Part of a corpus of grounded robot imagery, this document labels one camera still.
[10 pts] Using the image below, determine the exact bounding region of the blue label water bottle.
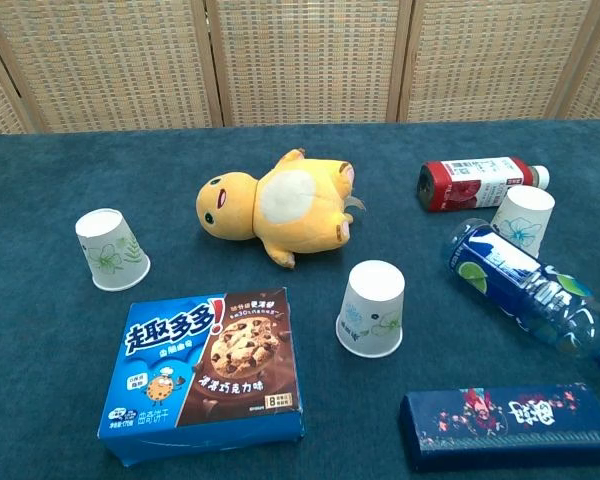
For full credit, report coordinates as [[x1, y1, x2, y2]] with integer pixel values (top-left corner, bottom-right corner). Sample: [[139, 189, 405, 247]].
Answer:
[[439, 218, 600, 382]]

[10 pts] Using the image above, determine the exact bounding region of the dark blue long floral box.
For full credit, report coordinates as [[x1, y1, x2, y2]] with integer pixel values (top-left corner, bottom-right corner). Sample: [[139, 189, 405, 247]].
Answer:
[[398, 382, 600, 474]]

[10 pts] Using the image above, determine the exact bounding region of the paper cup small green-blue print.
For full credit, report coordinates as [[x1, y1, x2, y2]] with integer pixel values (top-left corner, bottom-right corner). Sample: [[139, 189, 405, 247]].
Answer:
[[335, 259, 406, 359]]

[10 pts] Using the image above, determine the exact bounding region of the blue chocolate cookie box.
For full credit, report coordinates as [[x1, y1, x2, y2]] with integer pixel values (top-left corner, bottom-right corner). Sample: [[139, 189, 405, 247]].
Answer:
[[97, 286, 305, 468]]

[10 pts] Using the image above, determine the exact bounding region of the paper cup green leaf print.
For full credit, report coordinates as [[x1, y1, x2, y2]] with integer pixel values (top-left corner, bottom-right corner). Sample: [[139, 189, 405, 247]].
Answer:
[[74, 207, 152, 293]]

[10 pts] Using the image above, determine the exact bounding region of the paper cup blue flower print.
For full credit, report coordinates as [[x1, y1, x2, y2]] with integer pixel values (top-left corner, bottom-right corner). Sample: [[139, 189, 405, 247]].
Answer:
[[490, 185, 556, 259]]

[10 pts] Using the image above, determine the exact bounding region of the red juice bottle white cap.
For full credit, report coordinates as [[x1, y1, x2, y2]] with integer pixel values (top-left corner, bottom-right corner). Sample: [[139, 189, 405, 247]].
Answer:
[[418, 156, 551, 214]]

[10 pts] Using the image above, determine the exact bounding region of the yellow plush duck toy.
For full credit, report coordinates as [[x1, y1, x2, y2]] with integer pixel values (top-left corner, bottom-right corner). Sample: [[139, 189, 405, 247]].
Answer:
[[195, 148, 368, 270]]

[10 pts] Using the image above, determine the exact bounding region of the teal tablecloth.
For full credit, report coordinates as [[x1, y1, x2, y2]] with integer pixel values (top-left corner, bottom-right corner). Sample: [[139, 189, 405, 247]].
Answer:
[[0, 118, 600, 480]]

